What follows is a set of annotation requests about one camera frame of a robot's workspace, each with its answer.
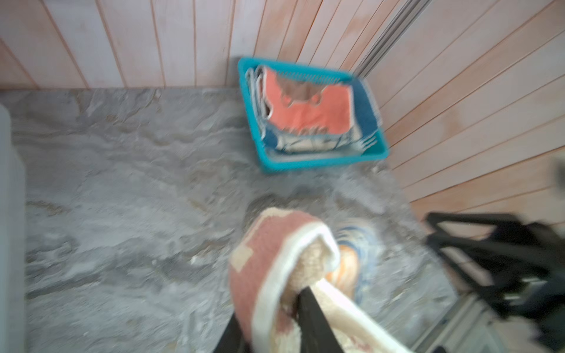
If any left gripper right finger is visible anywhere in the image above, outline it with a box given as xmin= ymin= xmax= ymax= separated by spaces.
xmin=296 ymin=287 xmax=344 ymax=353

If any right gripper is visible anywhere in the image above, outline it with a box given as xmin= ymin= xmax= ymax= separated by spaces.
xmin=425 ymin=212 xmax=564 ymax=351

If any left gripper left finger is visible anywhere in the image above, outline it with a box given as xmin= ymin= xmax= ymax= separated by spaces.
xmin=213 ymin=314 xmax=252 ymax=353

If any small patterned cloth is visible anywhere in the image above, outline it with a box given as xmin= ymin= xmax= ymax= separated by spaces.
xmin=229 ymin=207 xmax=406 ymax=352

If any blue patterned towel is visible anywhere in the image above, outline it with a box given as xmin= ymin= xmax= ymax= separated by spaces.
xmin=245 ymin=66 xmax=379 ymax=154

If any red orange towel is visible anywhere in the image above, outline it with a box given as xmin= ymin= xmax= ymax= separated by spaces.
xmin=260 ymin=66 xmax=354 ymax=135

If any white laundry basket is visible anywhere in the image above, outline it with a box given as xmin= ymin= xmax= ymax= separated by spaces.
xmin=1 ymin=107 xmax=26 ymax=352

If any aluminium frame rail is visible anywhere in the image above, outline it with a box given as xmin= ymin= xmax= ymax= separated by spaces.
xmin=354 ymin=0 xmax=431 ymax=77

